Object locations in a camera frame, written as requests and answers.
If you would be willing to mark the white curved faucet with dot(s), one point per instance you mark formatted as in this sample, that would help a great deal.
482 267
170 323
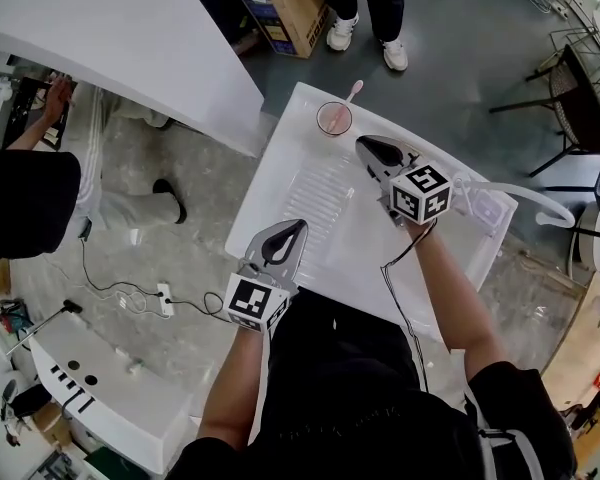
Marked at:
530 193

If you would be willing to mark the clear cup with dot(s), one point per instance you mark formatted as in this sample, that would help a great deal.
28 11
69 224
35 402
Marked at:
322 127

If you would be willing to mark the teal power tool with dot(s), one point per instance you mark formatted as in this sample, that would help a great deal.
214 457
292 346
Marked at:
14 318

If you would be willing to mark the light wooden counter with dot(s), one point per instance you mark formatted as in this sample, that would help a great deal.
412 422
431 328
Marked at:
580 353

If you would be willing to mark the person's right forearm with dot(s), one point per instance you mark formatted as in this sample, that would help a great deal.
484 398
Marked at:
455 293

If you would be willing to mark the person's left forearm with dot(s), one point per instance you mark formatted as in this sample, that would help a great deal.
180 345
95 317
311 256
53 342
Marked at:
232 393

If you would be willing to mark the white sink basin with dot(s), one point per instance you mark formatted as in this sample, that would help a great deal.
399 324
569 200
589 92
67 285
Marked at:
340 248

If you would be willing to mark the large white counter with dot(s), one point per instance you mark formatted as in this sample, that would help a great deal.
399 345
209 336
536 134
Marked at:
130 33

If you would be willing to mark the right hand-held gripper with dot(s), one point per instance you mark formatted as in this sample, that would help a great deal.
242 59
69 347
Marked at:
420 193

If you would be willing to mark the white round appliance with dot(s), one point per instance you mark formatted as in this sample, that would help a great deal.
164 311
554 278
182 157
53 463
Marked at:
595 243

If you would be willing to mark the white power strip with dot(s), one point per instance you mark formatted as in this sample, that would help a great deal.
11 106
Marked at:
165 299

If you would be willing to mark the person's black shirt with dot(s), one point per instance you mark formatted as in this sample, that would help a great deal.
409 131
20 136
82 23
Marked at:
355 408

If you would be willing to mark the brown cardboard box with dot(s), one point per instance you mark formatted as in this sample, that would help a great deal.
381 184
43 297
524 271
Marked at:
285 8

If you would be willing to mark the white fixture with black slots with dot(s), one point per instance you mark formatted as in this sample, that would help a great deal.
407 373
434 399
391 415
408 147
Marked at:
115 408

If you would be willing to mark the pink toothbrush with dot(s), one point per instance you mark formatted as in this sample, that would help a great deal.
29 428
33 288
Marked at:
352 94

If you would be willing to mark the clear plastic box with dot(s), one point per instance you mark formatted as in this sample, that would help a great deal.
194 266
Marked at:
490 210

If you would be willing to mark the brown wicker chair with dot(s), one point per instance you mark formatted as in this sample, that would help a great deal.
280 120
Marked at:
580 103

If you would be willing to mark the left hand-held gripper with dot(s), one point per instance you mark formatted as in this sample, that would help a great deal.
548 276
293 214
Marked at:
250 300

